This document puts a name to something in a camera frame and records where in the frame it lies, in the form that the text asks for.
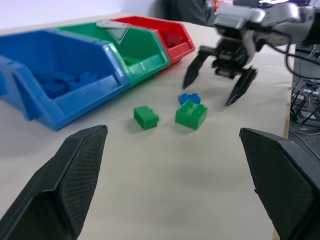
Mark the black tripod stand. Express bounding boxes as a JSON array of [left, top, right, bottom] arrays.
[[289, 84, 320, 126]]

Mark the red plastic bin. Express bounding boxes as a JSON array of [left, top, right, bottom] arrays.
[[109, 16, 196, 65]]

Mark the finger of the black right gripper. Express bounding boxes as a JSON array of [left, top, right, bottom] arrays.
[[182, 48, 214, 90], [225, 65, 259, 108]]

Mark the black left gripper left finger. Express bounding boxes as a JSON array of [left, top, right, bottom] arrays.
[[0, 124, 109, 240]]

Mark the dark clothed bystander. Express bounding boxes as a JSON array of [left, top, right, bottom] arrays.
[[156, 0, 219, 26]]

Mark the clear plastic label cover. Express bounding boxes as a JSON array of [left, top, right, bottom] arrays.
[[96, 20, 131, 45]]

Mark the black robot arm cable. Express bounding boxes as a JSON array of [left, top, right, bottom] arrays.
[[268, 42, 320, 81]]

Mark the blue plastic bin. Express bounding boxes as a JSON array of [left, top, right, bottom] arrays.
[[0, 30, 131, 131]]

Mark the green plastic bin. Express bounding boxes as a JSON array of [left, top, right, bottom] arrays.
[[48, 21, 171, 88]]

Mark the large green toy block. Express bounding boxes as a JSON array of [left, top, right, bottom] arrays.
[[174, 99, 209, 131]]

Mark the small green toy block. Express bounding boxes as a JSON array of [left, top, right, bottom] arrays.
[[133, 105, 160, 130]]

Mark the red toy block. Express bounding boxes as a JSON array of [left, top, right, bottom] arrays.
[[164, 33, 183, 48]]

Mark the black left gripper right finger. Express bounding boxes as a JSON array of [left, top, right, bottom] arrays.
[[239, 127, 320, 240]]

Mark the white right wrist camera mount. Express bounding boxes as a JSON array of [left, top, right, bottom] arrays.
[[213, 6, 266, 61]]

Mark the dark grey equipment box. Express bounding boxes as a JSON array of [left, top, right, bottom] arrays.
[[291, 44, 320, 89]]

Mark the blue toy block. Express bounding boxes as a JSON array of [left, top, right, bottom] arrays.
[[177, 92, 202, 106], [36, 71, 76, 100]]

